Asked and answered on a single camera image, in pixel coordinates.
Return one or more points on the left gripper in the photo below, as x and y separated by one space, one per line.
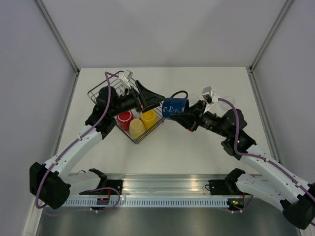
146 100

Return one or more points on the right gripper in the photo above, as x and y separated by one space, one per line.
192 117

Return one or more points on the clear glass cup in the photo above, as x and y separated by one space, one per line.
225 101
193 99

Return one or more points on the blue mug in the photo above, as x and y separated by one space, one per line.
174 105

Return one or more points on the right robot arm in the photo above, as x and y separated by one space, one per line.
292 195

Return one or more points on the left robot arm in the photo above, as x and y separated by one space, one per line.
51 183

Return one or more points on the pale yellow mug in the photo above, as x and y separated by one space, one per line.
136 128

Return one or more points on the red mug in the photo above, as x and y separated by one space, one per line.
124 120

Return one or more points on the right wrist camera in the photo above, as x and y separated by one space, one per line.
210 98

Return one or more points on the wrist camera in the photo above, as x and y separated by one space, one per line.
210 98
125 79

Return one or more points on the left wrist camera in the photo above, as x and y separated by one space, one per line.
125 79

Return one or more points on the wire dish rack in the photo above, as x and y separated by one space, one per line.
127 104

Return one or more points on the right frame post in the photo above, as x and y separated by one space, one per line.
271 33

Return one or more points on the frame post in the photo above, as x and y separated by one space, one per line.
56 34
271 33

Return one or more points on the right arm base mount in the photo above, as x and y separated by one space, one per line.
217 187

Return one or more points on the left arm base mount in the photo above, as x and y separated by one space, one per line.
104 182

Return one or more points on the white slotted cable duct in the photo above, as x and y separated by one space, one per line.
147 202

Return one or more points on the left frame post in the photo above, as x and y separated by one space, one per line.
56 34

